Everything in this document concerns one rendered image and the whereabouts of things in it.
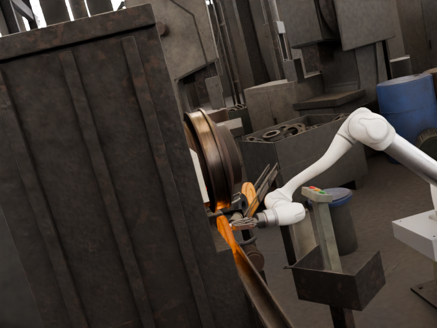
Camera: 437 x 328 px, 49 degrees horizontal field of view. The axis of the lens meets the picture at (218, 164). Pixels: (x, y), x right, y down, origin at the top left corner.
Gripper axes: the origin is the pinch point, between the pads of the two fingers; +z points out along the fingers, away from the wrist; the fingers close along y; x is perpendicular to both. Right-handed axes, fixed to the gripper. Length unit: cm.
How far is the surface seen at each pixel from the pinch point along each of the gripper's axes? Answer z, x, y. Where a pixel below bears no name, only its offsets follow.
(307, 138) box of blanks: -124, 4, 191
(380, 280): -42, -9, -70
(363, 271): -33, -1, -76
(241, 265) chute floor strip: 0.1, -9.4, -26.4
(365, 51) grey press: -255, 73, 304
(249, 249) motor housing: -14.0, -19.8, 15.8
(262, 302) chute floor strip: 1, -13, -57
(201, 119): 6, 56, -22
